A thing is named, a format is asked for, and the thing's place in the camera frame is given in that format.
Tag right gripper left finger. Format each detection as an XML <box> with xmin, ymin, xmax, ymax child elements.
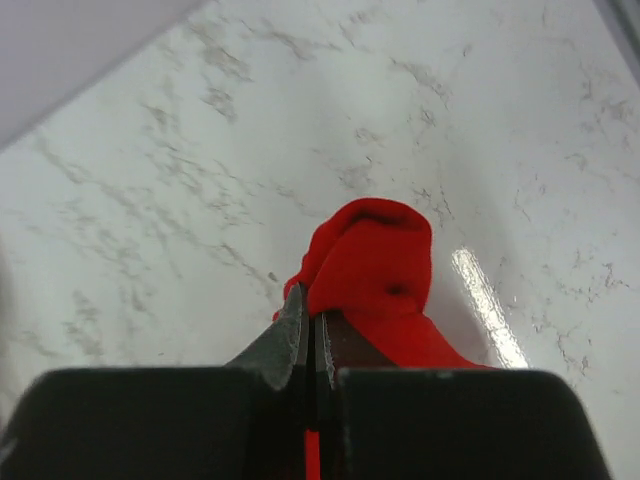
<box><xmin>1</xmin><ymin>285</ymin><xmax>306</xmax><ymax>479</ymax></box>

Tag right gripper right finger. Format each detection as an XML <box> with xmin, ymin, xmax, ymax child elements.
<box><xmin>312</xmin><ymin>312</ymin><xmax>610</xmax><ymax>479</ymax></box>

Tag red t-shirt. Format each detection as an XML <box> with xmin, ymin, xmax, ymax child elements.
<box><xmin>272</xmin><ymin>197</ymin><xmax>501</xmax><ymax>480</ymax></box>

